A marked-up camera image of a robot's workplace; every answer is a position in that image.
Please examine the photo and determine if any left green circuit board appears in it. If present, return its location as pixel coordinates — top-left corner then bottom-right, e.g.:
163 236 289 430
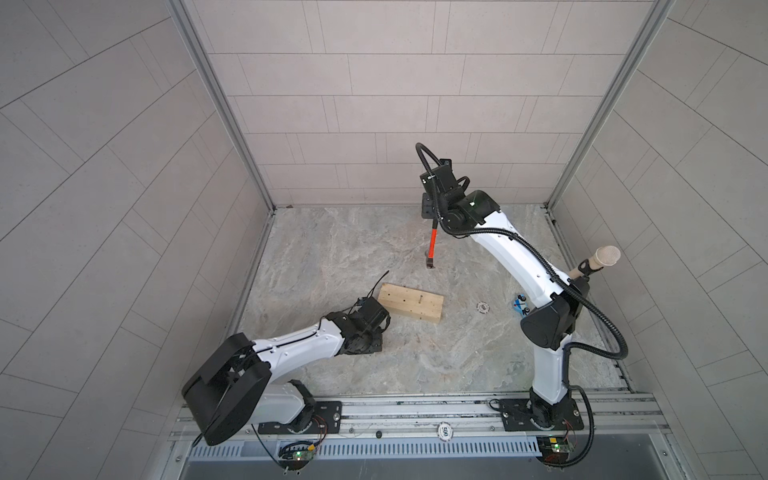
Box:
279 441 318 462

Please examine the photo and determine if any black stand with wooden peg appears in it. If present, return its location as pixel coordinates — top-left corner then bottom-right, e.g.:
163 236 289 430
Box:
568 245 622 284

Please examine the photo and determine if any green circuit board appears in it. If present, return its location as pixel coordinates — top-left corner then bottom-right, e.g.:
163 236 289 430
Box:
279 441 318 462
536 436 573 464

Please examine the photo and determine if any right green circuit board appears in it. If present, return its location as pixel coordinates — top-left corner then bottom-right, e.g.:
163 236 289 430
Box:
536 436 573 464

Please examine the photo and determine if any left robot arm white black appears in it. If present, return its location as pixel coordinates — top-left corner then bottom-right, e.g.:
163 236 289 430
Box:
181 296 391 446

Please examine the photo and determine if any red black claw hammer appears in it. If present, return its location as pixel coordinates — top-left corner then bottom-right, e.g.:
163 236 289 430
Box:
425 218 439 269

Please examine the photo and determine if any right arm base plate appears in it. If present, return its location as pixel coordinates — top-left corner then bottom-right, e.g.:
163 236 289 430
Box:
496 393 584 432

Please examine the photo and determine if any pale wooden block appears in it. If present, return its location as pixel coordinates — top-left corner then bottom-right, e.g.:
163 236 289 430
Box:
377 283 444 324

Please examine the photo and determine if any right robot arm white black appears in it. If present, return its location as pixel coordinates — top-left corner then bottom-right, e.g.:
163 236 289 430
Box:
420 159 580 430

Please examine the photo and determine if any blue toy car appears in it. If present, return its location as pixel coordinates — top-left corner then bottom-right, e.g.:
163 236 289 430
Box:
513 294 530 317

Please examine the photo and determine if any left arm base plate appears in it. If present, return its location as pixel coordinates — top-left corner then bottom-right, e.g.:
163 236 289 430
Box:
257 401 343 435

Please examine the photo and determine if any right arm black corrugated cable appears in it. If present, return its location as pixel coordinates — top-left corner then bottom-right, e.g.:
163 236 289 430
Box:
415 142 629 468

